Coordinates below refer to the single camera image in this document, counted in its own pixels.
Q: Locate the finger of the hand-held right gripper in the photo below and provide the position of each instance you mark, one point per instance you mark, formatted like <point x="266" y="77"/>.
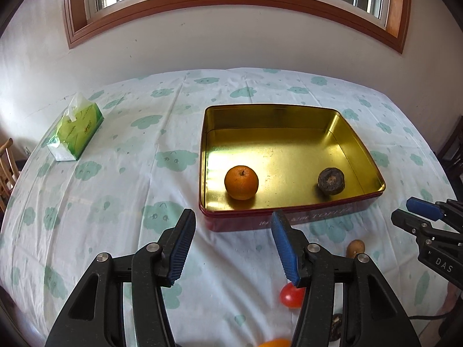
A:
<point x="408" y="222"/>
<point x="421" y="208"/>

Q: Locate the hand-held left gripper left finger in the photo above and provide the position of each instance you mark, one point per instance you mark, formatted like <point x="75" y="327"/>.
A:
<point x="182" y="253"/>

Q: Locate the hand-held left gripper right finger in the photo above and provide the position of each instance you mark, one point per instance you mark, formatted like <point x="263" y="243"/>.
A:
<point x="284" y="245"/>

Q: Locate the small brown round fruit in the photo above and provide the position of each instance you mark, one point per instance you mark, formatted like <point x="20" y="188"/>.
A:
<point x="355" y="248"/>

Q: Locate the large orange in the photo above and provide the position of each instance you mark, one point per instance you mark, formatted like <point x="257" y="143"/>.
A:
<point x="275" y="343"/>

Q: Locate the red tin box gold inside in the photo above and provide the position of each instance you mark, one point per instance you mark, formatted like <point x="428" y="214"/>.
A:
<point x="282" y="144"/>

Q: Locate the red tomato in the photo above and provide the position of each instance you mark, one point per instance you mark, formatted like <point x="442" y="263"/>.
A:
<point x="289" y="296"/>

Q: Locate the dark furniture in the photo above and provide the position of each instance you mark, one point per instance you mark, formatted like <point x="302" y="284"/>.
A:
<point x="452" y="148"/>

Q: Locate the orange with stem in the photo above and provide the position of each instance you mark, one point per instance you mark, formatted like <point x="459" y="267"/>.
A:
<point x="241" y="182"/>

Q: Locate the dark wrinkled passion fruit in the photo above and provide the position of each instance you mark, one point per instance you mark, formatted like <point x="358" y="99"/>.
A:
<point x="331" y="182"/>
<point x="336" y="327"/>

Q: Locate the white tablecloth green cloud print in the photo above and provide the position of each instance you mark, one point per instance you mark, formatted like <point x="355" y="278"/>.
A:
<point x="108" y="173"/>

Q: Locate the green tissue pack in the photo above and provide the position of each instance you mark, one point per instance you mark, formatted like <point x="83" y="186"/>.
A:
<point x="77" y="130"/>

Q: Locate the wooden chair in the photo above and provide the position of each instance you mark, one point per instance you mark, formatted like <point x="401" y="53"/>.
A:
<point x="8" y="173"/>

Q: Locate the brown wooden window frame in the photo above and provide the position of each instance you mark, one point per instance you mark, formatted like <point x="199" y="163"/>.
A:
<point x="231" y="3"/>

